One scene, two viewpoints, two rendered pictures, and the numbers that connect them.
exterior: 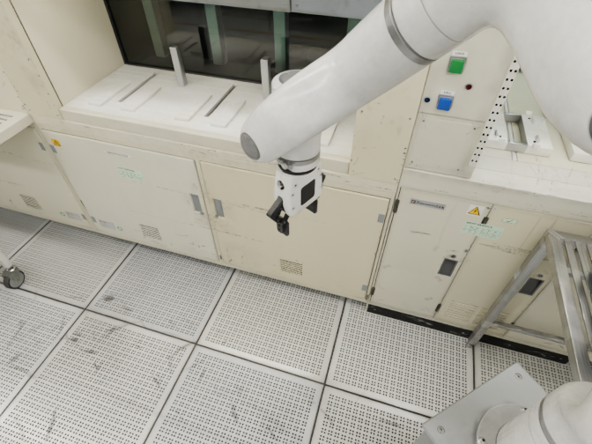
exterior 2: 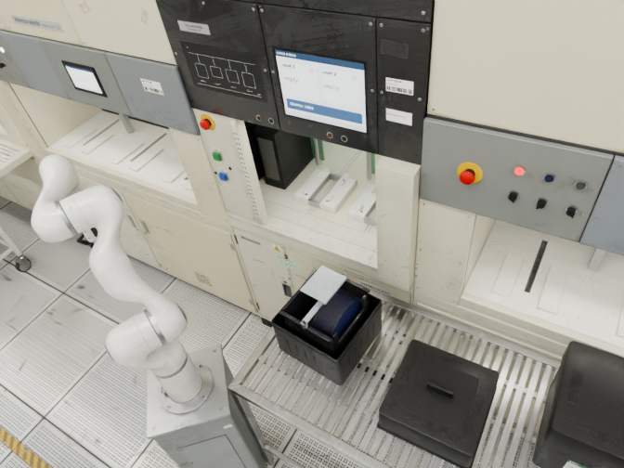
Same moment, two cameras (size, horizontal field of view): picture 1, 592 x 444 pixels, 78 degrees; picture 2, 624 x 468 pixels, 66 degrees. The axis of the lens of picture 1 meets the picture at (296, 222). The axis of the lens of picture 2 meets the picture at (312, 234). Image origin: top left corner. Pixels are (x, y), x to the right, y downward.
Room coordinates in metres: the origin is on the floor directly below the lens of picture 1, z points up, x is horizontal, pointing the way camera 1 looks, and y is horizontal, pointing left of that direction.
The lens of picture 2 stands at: (-0.45, -1.22, 2.27)
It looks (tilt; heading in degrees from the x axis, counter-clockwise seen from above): 45 degrees down; 20
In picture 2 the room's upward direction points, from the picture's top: 9 degrees counter-clockwise
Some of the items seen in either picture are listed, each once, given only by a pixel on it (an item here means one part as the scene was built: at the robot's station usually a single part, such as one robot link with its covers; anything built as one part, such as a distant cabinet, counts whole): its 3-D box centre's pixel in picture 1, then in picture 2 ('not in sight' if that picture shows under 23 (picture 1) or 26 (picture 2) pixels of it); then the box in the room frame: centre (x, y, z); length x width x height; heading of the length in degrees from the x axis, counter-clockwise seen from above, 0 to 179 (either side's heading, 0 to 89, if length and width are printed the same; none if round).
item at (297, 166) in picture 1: (296, 155); not in sight; (0.56, 0.00, 1.18); 0.09 x 0.08 x 0.03; 138
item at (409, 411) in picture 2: not in sight; (438, 396); (0.25, -1.29, 0.83); 0.29 x 0.29 x 0.13; 74
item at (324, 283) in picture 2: not in sight; (326, 311); (0.44, -0.90, 0.93); 0.24 x 0.20 x 0.32; 157
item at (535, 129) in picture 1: (514, 129); (325, 188); (1.11, -0.75, 0.89); 0.22 x 0.21 x 0.04; 163
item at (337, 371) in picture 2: not in sight; (329, 324); (0.44, -0.90, 0.85); 0.28 x 0.28 x 0.17; 67
